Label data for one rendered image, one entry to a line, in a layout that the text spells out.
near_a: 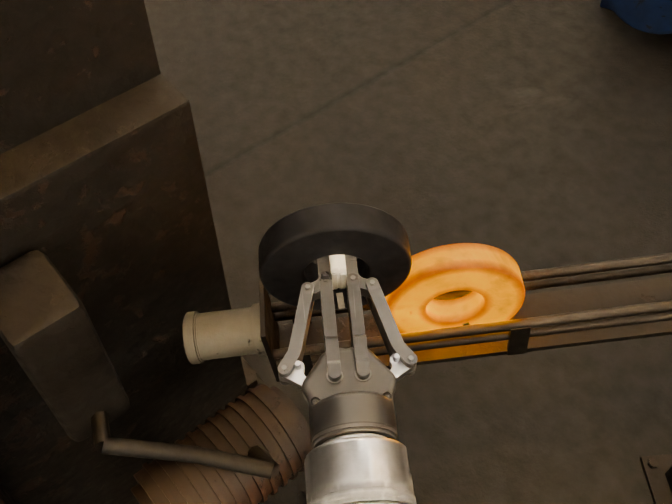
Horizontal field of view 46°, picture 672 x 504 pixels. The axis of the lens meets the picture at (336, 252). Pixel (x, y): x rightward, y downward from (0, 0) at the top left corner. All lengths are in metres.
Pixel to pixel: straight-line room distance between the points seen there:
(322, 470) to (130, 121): 0.41
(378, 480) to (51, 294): 0.38
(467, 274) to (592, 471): 0.86
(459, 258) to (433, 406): 0.83
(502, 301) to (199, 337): 0.34
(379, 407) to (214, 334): 0.27
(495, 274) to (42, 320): 0.45
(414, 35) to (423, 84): 0.21
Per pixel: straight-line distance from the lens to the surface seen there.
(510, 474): 1.58
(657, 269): 0.99
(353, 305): 0.74
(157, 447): 0.95
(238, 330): 0.88
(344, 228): 0.73
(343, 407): 0.67
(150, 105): 0.87
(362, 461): 0.64
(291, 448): 1.02
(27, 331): 0.81
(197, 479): 0.99
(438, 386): 1.63
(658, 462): 1.66
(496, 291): 0.86
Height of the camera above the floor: 1.45
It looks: 54 degrees down
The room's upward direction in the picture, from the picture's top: straight up
